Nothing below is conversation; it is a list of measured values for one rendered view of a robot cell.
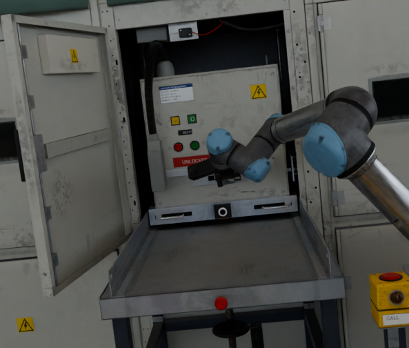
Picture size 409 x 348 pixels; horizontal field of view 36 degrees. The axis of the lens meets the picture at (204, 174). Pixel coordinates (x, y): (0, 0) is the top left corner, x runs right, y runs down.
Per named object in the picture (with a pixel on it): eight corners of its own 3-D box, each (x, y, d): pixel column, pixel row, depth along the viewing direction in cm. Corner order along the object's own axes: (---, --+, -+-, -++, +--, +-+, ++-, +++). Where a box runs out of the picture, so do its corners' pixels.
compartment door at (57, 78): (32, 297, 168) (-13, 16, 158) (118, 235, 229) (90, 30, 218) (54, 296, 166) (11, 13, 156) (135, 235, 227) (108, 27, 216)
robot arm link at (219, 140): (224, 157, 175) (199, 142, 177) (226, 171, 185) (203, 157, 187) (239, 135, 177) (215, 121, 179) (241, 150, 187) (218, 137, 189)
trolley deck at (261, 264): (346, 298, 155) (344, 275, 155) (101, 320, 159) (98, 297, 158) (312, 232, 222) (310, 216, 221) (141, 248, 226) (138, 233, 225)
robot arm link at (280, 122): (374, 61, 146) (262, 110, 189) (351, 92, 141) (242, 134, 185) (403, 97, 149) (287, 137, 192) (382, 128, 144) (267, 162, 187)
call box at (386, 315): (417, 327, 132) (414, 281, 130) (379, 330, 132) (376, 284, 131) (407, 313, 140) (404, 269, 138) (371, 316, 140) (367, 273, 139)
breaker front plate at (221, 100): (289, 199, 224) (276, 65, 218) (156, 213, 227) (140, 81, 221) (289, 199, 226) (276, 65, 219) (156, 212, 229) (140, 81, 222)
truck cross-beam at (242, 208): (298, 211, 225) (296, 195, 224) (150, 226, 228) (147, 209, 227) (296, 208, 230) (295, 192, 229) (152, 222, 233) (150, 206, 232)
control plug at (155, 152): (165, 191, 216) (159, 141, 213) (152, 192, 216) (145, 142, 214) (167, 187, 224) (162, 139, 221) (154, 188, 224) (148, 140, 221)
